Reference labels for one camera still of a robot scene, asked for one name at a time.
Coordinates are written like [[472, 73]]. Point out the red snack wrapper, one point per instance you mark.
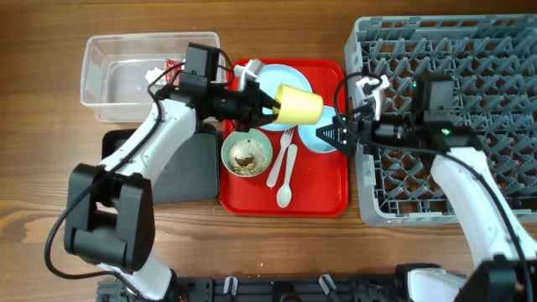
[[174, 68]]

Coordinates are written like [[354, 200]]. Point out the green bowl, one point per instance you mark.
[[251, 134]]

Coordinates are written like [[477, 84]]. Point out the yellow plastic cup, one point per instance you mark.
[[296, 106]]

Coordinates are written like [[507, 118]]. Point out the rice and food scraps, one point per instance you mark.
[[247, 157]]

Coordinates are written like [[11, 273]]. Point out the grey dishwasher rack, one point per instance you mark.
[[492, 61]]

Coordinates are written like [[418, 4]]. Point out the light blue bowl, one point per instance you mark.
[[307, 133]]

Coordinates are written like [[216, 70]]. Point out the black plastic tray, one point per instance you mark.
[[181, 165]]

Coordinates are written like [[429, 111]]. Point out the clear plastic bin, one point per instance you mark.
[[114, 66]]

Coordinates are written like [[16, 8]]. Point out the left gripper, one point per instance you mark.
[[253, 101]]

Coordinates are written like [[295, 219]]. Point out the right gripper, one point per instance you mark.
[[346, 141]]

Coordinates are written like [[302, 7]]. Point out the white plastic fork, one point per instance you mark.
[[285, 142]]

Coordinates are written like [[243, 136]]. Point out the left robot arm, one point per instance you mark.
[[109, 218]]

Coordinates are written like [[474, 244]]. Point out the white plastic spoon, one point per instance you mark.
[[284, 194]]

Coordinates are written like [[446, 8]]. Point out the light blue plate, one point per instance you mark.
[[271, 76]]

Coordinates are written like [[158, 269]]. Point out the red serving tray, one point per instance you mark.
[[319, 182]]

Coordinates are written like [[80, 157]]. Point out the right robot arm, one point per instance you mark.
[[503, 253]]

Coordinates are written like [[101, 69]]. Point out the white napkin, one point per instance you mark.
[[156, 76]]

